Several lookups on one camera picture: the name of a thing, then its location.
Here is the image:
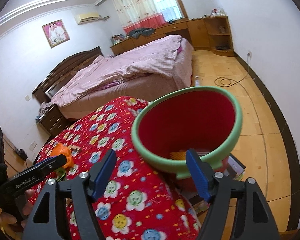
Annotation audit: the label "yellow foam fruit net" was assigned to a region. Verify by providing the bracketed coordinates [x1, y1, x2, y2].
[170, 151, 186, 160]

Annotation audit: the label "green snack wrapper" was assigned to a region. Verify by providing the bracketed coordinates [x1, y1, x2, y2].
[55, 168, 67, 181]

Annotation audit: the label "orange plastic bag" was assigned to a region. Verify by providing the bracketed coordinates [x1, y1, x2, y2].
[50, 143, 74, 169]

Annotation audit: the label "person's left hand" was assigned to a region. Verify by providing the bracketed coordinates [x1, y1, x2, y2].
[0, 189, 35, 227]

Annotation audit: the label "red floral smiley quilt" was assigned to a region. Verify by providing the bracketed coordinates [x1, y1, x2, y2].
[27, 95, 202, 240]

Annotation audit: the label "red bin with green rim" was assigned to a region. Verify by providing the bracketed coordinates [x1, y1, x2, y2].
[131, 86, 243, 191]

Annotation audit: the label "dark wooden nightstand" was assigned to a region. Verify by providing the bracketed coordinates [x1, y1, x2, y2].
[37, 105, 69, 137]

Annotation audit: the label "dark wooden bed headboard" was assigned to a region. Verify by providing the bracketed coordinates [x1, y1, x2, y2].
[32, 46, 103, 103]

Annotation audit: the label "pink bed duvet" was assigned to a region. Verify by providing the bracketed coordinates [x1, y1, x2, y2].
[51, 35, 193, 109]

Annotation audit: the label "books on desk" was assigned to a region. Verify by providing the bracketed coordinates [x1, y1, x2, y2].
[110, 34, 126, 45]

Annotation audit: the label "corner wooden shelf unit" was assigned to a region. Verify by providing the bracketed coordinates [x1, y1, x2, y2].
[204, 16, 234, 57]

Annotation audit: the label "dark clothes on desk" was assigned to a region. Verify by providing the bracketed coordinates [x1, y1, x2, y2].
[128, 28, 155, 39]

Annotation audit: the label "long wooden desk cabinet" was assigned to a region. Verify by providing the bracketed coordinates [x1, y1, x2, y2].
[110, 18, 210, 55]

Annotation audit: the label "framed wedding photo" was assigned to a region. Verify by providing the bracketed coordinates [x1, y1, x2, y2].
[42, 20, 70, 48]

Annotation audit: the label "cream and red curtain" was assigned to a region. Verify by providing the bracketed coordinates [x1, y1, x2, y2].
[112, 0, 166, 33]

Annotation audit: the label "window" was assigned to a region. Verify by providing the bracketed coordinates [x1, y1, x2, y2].
[154, 0, 183, 22]

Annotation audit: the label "black charger on wall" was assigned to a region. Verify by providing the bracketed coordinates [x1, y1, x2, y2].
[15, 149, 28, 161]

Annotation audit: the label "black cable coil on floor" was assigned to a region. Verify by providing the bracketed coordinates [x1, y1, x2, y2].
[213, 55, 252, 88]

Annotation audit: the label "wall air conditioner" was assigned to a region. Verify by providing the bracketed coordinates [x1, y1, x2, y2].
[75, 12, 100, 25]

